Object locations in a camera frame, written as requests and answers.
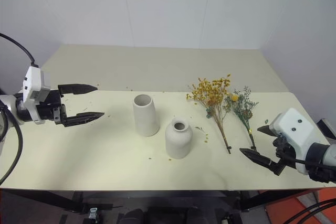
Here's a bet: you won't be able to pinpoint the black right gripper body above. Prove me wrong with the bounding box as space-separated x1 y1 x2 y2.
272 134 298 167

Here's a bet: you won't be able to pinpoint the tall white cylinder vase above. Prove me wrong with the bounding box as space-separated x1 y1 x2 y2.
132 94 161 137

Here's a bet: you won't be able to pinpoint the green sprig yellow ball flower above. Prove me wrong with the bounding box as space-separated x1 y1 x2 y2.
223 85 258 152

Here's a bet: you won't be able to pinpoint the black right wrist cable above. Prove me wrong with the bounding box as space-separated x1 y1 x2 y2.
282 153 336 174

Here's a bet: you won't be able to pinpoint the white narrow-neck bottle vase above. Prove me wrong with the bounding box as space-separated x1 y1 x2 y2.
164 118 194 160

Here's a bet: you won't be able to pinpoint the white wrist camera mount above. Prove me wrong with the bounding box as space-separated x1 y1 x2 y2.
267 107 322 175
22 65 51 125

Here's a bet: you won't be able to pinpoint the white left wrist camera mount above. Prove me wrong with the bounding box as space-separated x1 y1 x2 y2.
22 65 51 125

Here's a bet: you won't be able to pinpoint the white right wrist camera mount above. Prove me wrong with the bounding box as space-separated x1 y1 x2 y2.
267 107 322 175

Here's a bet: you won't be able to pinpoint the dark grey object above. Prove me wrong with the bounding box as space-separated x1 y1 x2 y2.
316 117 336 140

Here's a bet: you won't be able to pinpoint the yellow dried flower bunch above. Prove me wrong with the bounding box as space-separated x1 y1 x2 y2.
186 73 233 155

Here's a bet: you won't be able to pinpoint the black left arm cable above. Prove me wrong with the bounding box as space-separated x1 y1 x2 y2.
0 102 24 186

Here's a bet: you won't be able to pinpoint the black table frame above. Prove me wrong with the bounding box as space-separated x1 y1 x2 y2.
0 188 313 213

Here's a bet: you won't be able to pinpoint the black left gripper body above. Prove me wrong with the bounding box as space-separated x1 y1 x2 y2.
36 89 67 126

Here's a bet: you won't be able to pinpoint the black looping cables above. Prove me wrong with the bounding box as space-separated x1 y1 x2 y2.
296 198 336 224

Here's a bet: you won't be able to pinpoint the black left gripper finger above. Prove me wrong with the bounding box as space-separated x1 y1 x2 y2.
62 112 106 128
57 83 99 96

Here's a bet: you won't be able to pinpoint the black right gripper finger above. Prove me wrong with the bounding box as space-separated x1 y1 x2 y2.
257 124 276 137
239 148 286 176

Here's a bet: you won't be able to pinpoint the black left wrist camera cable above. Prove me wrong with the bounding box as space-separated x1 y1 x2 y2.
0 33 39 68

